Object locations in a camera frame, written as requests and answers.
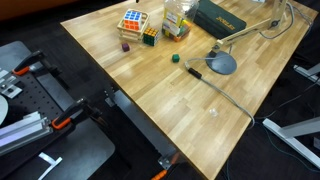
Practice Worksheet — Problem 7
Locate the white-framed Rubik's cube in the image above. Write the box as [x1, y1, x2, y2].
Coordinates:
[123, 10, 142, 31]

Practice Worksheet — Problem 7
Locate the green wooden cube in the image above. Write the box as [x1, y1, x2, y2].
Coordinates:
[172, 54, 180, 63]

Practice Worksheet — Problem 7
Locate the black-framed Rubik's cube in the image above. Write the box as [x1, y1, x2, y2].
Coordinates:
[143, 27, 159, 46]

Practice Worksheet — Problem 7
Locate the purple wooden cube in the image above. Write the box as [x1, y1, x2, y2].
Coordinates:
[121, 43, 130, 52]

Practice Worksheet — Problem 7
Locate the small wooden slat crate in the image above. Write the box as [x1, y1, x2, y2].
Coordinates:
[117, 9, 149, 41]

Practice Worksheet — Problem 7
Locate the small clear plastic piece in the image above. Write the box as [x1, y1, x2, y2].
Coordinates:
[209, 108, 218, 117]

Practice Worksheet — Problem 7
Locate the grey round stand base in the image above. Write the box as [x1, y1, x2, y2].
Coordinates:
[206, 51, 237, 75]

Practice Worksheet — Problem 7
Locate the clear plastic jar with items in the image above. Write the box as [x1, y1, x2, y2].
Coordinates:
[162, 0, 199, 42]

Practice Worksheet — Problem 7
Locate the black orange clamp lower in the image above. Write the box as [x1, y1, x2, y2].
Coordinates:
[51, 97, 101, 130]

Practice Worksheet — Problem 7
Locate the black orange clamp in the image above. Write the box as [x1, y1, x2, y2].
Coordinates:
[51, 97, 101, 130]
[12, 50, 62, 77]

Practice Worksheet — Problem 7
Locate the dark green zip case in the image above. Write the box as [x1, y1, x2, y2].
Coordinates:
[194, 0, 247, 39]

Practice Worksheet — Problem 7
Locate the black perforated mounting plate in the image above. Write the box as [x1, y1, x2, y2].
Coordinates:
[0, 70, 74, 127]

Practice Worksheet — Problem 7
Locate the black orange clamp upper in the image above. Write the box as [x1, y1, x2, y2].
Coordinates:
[12, 50, 62, 77]

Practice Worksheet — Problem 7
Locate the grey metal table frame beam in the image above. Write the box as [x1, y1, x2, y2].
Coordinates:
[105, 90, 181, 170]

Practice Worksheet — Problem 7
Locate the grey cable with black connector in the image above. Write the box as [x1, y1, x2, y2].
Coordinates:
[184, 54, 257, 129]

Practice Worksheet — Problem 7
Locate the aluminium extrusion rail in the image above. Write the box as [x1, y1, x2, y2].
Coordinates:
[0, 111, 53, 156]

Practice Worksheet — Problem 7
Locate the white table leg frame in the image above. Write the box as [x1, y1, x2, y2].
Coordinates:
[262, 117, 320, 168]

